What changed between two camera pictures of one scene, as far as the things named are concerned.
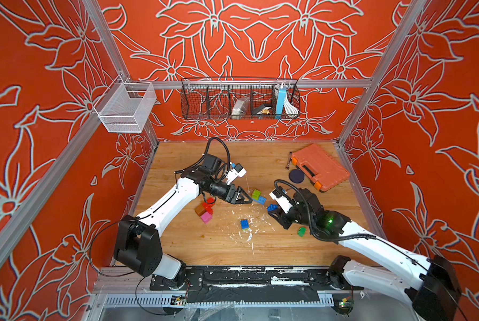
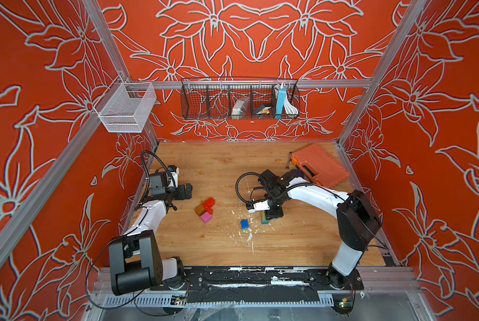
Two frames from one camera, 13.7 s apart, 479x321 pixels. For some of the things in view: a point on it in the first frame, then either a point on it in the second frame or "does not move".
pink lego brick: [206, 217] does not move
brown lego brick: [200, 209] does not move
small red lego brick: [209, 206] does not move
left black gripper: [236, 196] to [180, 196]
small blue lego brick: [245, 224] does not move
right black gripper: [282, 219] to [269, 215]
